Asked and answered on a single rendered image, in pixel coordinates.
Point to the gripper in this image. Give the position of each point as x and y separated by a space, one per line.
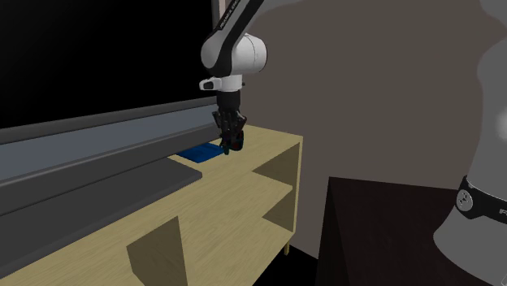
229 102

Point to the blue flat book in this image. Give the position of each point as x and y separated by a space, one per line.
200 152

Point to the light wooden shelf cabinet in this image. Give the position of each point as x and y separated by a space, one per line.
221 206

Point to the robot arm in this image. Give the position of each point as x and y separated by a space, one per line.
249 53

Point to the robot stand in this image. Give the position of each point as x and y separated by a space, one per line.
380 229

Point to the large black television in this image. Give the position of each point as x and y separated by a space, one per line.
99 55

